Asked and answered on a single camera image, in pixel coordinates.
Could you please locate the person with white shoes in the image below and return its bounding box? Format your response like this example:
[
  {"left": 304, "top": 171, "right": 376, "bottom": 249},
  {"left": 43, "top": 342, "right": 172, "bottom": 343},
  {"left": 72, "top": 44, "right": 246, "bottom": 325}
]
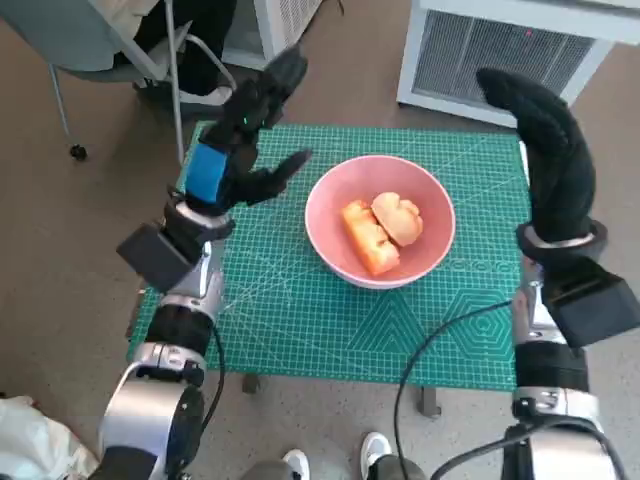
[{"left": 244, "top": 432, "right": 426, "bottom": 480}]

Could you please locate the large white mesh cabinet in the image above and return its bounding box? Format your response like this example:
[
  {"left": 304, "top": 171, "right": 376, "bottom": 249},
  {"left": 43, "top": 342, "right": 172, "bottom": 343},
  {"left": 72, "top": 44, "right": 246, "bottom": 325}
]
[{"left": 396, "top": 0, "right": 640, "bottom": 129}]

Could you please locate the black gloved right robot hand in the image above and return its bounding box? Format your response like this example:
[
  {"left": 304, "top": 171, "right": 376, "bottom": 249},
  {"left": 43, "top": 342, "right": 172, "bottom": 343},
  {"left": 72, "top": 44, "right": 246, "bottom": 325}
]
[{"left": 475, "top": 67, "right": 599, "bottom": 246}]

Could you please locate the long black camera cable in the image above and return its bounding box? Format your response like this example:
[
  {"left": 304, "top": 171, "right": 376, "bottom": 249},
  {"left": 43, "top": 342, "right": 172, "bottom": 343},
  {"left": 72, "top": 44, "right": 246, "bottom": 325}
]
[{"left": 392, "top": 298, "right": 516, "bottom": 480}]

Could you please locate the round bread bun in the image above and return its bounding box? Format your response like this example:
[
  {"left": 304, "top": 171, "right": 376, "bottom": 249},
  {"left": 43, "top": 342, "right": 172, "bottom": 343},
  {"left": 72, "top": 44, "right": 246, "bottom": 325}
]
[{"left": 370, "top": 192, "right": 425, "bottom": 248}]

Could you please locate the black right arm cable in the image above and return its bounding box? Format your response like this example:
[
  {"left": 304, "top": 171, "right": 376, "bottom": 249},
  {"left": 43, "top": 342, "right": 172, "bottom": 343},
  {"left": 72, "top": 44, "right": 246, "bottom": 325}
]
[{"left": 429, "top": 417, "right": 629, "bottom": 480}]

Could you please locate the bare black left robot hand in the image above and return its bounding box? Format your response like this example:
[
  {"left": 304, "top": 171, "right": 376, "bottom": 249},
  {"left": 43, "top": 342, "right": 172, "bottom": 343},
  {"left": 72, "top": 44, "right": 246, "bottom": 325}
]
[{"left": 182, "top": 43, "right": 315, "bottom": 219}]

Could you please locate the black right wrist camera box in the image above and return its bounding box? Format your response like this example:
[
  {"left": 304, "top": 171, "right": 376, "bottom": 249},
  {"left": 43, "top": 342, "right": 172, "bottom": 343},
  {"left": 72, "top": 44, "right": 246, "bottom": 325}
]
[{"left": 542, "top": 257, "right": 640, "bottom": 350}]

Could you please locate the green cutting mat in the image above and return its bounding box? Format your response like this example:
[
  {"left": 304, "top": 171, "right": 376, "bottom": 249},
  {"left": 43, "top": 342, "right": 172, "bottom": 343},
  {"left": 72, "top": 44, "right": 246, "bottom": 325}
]
[{"left": 124, "top": 121, "right": 532, "bottom": 392}]

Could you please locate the pink bowl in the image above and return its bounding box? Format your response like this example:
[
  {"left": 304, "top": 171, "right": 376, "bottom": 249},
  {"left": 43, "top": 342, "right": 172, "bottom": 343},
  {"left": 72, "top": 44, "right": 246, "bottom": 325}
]
[{"left": 304, "top": 154, "right": 457, "bottom": 290}]

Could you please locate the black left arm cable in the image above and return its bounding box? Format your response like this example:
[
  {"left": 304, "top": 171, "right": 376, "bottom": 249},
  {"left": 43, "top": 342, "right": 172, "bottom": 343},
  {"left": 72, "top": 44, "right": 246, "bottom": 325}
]
[{"left": 199, "top": 324, "right": 226, "bottom": 441}]

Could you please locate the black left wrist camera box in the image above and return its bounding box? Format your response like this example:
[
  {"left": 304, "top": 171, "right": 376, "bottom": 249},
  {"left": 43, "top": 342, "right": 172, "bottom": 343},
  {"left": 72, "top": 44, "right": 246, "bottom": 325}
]
[{"left": 115, "top": 223, "right": 199, "bottom": 292}]

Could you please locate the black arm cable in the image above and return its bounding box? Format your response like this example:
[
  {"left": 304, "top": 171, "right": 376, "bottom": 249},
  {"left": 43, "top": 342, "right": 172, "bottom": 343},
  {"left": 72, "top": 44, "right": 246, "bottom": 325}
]
[
  {"left": 199, "top": 324, "right": 226, "bottom": 441},
  {"left": 429, "top": 417, "right": 629, "bottom": 480}
]

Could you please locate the grey office chair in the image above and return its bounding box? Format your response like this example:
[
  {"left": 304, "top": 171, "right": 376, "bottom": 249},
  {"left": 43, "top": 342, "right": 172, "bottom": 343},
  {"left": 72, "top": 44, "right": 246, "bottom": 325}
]
[{"left": 0, "top": 0, "right": 236, "bottom": 164}]

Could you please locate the long toasted bread loaf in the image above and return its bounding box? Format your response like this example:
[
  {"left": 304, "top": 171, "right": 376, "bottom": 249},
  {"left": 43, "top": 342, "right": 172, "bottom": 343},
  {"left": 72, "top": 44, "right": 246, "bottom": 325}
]
[{"left": 341, "top": 199, "right": 402, "bottom": 278}]

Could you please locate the seated person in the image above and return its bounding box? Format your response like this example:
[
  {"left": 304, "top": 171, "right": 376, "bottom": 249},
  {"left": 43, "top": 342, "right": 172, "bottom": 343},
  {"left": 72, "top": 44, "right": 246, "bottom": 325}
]
[{"left": 113, "top": 0, "right": 239, "bottom": 106}]

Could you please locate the small white mesh cabinet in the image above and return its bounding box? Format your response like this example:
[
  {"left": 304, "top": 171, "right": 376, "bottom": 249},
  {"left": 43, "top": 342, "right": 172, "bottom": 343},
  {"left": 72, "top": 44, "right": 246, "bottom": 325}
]
[{"left": 222, "top": 0, "right": 324, "bottom": 71}]

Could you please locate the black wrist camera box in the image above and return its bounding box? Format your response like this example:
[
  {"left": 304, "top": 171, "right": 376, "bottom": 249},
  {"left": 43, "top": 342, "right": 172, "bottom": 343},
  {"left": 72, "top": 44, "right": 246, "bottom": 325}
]
[
  {"left": 542, "top": 257, "right": 640, "bottom": 350},
  {"left": 115, "top": 223, "right": 199, "bottom": 292}
]

